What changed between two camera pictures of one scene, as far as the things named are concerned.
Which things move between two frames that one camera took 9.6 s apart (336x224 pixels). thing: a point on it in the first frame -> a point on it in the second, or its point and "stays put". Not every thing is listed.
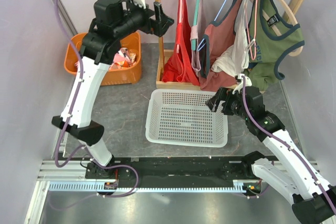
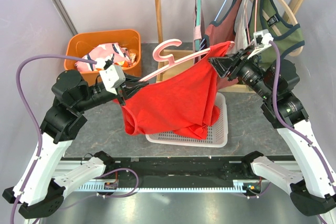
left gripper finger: [159, 11] -> [135, 80]
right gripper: [223, 94] -> [221, 64]
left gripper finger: [165, 22] -> [132, 89]
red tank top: [180, 66] -> [184, 100]
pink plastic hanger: [180, 6] -> [171, 60]
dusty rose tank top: [218, 36] stays put
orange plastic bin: [125, 75] stays put
